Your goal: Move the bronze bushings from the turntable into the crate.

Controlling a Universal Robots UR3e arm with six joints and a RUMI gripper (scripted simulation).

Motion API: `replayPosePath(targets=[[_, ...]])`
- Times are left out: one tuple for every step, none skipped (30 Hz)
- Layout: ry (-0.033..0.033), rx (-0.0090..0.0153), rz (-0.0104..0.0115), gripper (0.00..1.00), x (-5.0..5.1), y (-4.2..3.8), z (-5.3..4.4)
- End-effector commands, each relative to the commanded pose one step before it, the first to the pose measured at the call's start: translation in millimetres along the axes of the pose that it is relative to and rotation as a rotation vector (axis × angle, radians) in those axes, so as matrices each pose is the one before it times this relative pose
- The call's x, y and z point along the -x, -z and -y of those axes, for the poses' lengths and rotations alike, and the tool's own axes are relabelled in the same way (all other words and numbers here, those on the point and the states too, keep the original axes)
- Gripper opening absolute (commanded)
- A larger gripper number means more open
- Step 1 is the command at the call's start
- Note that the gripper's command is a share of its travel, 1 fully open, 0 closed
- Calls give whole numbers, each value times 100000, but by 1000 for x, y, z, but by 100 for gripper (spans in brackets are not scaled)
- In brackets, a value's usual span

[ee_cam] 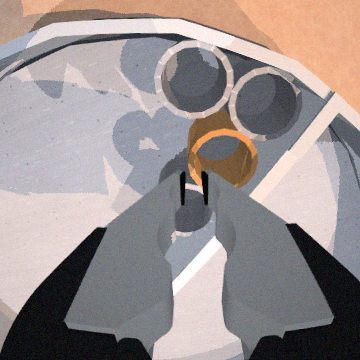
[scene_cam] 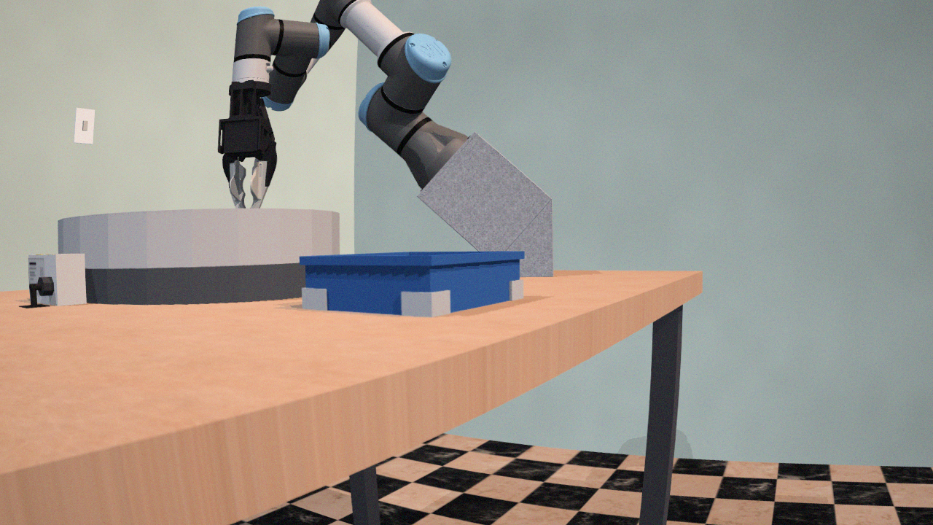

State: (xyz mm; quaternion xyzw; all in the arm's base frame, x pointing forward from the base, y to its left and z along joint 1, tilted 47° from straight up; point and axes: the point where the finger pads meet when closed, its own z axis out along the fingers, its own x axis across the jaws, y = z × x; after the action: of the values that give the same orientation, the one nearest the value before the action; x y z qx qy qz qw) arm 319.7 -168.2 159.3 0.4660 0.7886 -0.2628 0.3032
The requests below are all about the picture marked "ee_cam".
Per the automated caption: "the grey metal bushing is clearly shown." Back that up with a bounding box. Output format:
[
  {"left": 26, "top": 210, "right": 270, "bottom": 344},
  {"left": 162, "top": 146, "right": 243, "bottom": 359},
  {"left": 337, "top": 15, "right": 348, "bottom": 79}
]
[
  {"left": 224, "top": 59, "right": 303, "bottom": 141},
  {"left": 158, "top": 156, "right": 216, "bottom": 237},
  {"left": 154, "top": 39, "right": 233, "bottom": 119}
]

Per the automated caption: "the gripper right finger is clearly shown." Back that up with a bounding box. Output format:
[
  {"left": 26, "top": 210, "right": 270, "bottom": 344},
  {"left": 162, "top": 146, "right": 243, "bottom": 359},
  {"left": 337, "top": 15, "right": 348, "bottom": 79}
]
[{"left": 201, "top": 169, "right": 360, "bottom": 360}]

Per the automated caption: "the bronze bushing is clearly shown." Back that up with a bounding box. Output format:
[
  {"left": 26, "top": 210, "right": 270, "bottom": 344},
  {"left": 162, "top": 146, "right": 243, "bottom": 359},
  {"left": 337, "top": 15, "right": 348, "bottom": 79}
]
[{"left": 188, "top": 110, "right": 258, "bottom": 189}]

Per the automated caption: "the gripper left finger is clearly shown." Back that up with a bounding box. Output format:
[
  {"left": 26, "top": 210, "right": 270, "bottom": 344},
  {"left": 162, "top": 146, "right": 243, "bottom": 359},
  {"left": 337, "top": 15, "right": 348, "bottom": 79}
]
[{"left": 0, "top": 170, "right": 186, "bottom": 360}]

